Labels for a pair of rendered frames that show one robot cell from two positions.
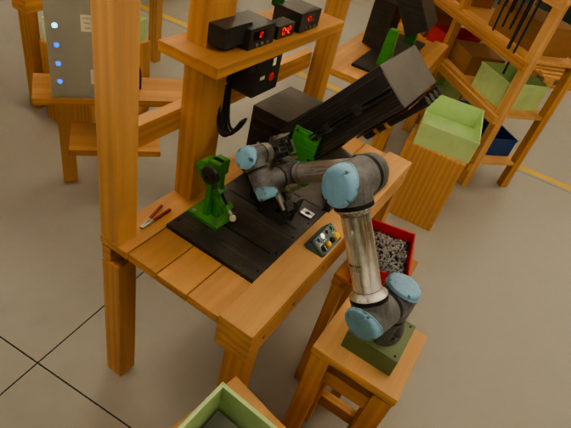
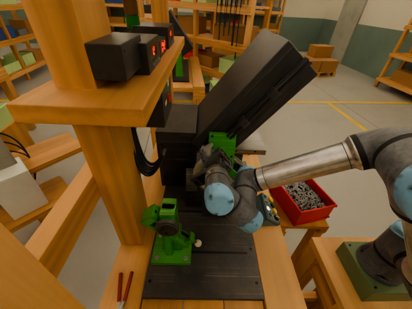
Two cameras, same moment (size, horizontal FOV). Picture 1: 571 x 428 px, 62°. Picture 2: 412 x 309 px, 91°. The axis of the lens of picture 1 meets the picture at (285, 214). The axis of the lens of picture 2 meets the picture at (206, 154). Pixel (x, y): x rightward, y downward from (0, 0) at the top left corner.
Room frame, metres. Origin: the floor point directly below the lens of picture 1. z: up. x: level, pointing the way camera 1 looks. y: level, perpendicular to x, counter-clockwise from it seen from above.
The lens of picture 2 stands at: (1.04, 0.36, 1.71)
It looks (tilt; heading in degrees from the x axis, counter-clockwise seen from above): 38 degrees down; 335
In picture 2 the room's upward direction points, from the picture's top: 3 degrees clockwise
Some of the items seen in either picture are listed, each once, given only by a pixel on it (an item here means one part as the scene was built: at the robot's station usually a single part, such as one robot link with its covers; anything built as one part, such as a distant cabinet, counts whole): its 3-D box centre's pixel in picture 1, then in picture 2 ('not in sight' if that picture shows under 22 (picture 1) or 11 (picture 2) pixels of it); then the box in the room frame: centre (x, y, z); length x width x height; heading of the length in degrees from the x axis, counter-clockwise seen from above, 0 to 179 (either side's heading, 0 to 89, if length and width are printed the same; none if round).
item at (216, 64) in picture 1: (264, 34); (139, 59); (1.86, 0.26, 1.52); 0.90 x 0.25 x 0.04; 157
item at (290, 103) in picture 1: (281, 136); (180, 144); (1.91, 0.11, 1.07); 0.30 x 0.18 x 0.34; 157
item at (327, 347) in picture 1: (370, 344); (364, 275); (1.09, -0.42, 0.83); 0.32 x 0.32 x 0.04; 68
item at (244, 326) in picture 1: (335, 232); (252, 192); (1.65, -0.23, 0.82); 1.50 x 0.14 x 0.15; 157
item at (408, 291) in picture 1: (397, 296); (408, 243); (1.09, -0.41, 1.10); 0.13 x 0.12 x 0.14; 143
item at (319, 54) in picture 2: not in sight; (313, 60); (5.76, -5.20, 0.37); 1.20 x 0.80 x 0.74; 80
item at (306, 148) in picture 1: (303, 152); (221, 151); (1.66, 0.00, 1.17); 0.13 x 0.12 x 0.20; 157
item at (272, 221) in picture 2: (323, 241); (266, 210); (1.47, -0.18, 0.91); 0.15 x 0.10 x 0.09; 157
